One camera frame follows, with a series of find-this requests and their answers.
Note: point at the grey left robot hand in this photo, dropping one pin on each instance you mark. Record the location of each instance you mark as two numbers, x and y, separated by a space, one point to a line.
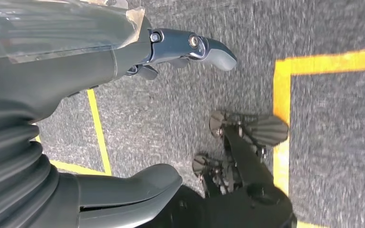
59 63

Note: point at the yellow floor tape square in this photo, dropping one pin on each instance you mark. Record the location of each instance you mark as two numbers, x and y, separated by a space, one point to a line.
281 94
99 132

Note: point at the black robot right leg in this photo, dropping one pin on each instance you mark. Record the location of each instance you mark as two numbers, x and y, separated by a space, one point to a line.
199 165

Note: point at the black robot leg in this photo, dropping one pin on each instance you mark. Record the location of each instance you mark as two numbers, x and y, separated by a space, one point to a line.
248 160
199 165

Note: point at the black robot left leg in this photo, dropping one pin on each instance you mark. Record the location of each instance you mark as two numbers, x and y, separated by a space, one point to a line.
248 160

